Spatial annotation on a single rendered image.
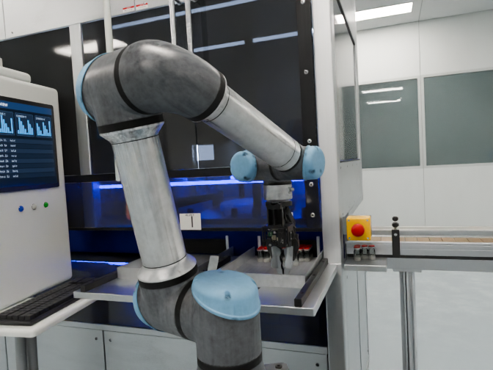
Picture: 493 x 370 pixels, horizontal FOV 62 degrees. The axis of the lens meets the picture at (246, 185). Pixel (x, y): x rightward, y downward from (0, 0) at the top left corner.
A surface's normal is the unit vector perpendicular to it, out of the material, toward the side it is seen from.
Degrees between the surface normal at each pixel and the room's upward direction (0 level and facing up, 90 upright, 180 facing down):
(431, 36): 90
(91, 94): 102
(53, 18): 90
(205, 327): 90
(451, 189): 90
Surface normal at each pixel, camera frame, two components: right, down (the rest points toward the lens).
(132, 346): -0.34, 0.07
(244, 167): -0.63, 0.07
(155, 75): 0.08, 0.18
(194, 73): 0.50, -0.09
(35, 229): 0.98, -0.04
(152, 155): 0.69, 0.03
